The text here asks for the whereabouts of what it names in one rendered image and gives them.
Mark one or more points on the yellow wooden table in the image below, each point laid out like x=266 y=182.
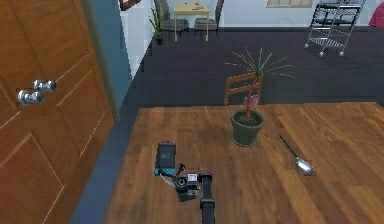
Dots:
x=191 y=9

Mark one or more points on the brown wooden chair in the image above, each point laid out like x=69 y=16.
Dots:
x=240 y=83

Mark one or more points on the silver metal spoon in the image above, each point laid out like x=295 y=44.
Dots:
x=304 y=165

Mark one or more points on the brown panelled wooden door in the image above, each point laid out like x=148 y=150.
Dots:
x=50 y=140

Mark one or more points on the grey upholstered chair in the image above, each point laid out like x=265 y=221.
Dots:
x=206 y=23
x=175 y=24

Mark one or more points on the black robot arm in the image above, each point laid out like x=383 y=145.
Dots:
x=207 y=208

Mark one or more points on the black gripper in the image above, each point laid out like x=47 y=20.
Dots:
x=181 y=185

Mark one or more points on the black blue red game console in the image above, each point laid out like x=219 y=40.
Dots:
x=165 y=156

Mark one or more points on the dark green plant pot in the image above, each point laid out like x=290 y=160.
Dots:
x=247 y=130

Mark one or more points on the spiky green red-stemmed plant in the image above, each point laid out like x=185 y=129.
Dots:
x=257 y=68

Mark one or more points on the dark framed wall picture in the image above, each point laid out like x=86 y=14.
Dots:
x=128 y=4

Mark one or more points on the pink rounded seat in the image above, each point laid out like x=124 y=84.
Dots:
x=378 y=16

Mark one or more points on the yellow framed window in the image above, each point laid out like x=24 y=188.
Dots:
x=289 y=3

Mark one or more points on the small dark table item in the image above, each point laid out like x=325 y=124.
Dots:
x=199 y=6

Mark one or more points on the silver metal shelf trolley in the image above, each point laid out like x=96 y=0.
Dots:
x=333 y=23

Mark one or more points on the green potted house plant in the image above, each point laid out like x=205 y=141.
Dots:
x=156 y=26

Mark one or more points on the silver round door knob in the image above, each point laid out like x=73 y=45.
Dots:
x=46 y=85
x=29 y=97

